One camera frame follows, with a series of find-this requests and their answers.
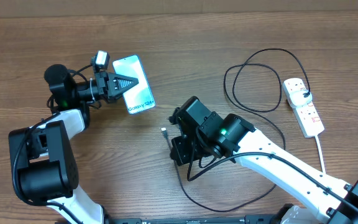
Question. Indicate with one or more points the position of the white power strip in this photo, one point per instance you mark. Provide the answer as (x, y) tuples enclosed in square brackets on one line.
[(306, 115)]

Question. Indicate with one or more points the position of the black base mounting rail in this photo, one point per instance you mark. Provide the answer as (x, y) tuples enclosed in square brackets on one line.
[(248, 219)]

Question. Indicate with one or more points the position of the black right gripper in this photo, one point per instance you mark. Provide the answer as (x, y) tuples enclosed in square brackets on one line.
[(178, 142)]

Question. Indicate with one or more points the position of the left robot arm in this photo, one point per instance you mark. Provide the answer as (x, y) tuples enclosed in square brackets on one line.
[(43, 167)]

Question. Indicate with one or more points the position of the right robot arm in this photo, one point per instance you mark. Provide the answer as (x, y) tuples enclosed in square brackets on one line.
[(204, 133)]

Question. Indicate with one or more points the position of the white charger plug adapter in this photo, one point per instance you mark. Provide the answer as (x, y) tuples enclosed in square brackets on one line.
[(300, 98)]

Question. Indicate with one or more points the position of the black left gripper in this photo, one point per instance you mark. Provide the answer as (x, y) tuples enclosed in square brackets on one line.
[(107, 84)]

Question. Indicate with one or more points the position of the Galaxy S24+ smartphone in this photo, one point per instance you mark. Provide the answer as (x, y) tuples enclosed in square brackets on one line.
[(138, 96)]

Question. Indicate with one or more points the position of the cardboard backdrop board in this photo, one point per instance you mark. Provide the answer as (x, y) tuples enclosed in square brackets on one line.
[(57, 8)]

